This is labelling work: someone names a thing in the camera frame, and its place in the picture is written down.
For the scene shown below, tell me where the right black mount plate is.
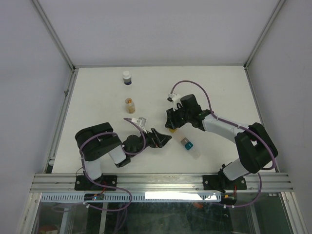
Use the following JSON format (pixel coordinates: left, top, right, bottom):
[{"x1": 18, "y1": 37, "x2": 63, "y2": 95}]
[{"x1": 202, "y1": 175, "x2": 247, "y2": 193}]

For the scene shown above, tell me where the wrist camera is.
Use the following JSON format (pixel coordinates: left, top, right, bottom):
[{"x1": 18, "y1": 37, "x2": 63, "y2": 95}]
[
  {"x1": 137, "y1": 117, "x2": 147, "y2": 132},
  {"x1": 167, "y1": 93, "x2": 181, "y2": 111}
]

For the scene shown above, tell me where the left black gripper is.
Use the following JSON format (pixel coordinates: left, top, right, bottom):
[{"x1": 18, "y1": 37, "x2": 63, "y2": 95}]
[{"x1": 130, "y1": 127, "x2": 171, "y2": 157}]

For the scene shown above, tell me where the white slotted cable duct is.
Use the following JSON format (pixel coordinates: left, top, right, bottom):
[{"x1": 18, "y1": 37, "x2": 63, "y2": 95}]
[{"x1": 41, "y1": 192, "x2": 221, "y2": 203}]

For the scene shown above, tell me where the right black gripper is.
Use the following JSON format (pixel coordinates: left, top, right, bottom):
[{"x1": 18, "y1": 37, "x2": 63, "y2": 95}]
[{"x1": 165, "y1": 104, "x2": 191, "y2": 130}]

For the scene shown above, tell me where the white cap pill bottle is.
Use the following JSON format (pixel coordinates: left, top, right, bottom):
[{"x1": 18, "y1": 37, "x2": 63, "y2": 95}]
[{"x1": 122, "y1": 71, "x2": 132, "y2": 85}]

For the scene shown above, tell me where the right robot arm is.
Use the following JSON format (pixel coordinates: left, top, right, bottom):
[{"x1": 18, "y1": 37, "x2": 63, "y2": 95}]
[{"x1": 165, "y1": 93, "x2": 278, "y2": 192}]

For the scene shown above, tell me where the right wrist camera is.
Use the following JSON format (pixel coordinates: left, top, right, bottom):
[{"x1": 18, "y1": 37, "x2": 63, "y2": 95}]
[{"x1": 167, "y1": 93, "x2": 181, "y2": 111}]

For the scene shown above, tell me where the black mount plate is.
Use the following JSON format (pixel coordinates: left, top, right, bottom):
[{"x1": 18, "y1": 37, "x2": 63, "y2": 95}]
[
  {"x1": 74, "y1": 175, "x2": 117, "y2": 191},
  {"x1": 202, "y1": 175, "x2": 247, "y2": 193}
]

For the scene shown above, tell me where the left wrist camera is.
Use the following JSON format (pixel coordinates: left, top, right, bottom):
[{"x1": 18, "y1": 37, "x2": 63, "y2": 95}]
[{"x1": 137, "y1": 117, "x2": 147, "y2": 132}]

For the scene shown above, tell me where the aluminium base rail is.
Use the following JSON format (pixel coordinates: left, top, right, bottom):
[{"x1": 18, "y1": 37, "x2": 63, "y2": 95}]
[{"x1": 30, "y1": 172, "x2": 293, "y2": 193}]

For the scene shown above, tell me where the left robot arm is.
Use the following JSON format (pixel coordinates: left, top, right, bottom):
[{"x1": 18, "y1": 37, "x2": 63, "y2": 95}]
[{"x1": 75, "y1": 117, "x2": 172, "y2": 189}]

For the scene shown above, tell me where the left black mount plate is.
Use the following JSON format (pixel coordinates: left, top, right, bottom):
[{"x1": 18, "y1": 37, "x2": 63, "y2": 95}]
[{"x1": 74, "y1": 175, "x2": 117, "y2": 191}]

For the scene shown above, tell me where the clear orange pill bottle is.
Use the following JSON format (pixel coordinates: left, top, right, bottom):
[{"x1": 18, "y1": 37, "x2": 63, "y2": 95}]
[{"x1": 125, "y1": 98, "x2": 136, "y2": 114}]

